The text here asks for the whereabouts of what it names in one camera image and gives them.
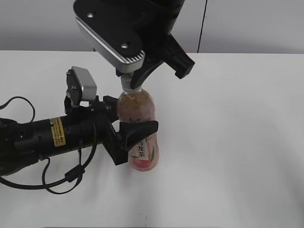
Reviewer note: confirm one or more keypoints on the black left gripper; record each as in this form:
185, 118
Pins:
91, 125

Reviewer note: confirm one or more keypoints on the white bottle cap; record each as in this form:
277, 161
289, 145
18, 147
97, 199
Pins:
126, 82

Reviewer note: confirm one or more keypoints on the pink peach tea bottle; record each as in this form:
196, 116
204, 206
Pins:
135, 107

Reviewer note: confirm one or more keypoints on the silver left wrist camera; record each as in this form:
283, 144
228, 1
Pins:
81, 86

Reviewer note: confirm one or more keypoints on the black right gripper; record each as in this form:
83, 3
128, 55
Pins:
159, 46

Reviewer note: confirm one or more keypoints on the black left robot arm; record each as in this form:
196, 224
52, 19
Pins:
22, 145

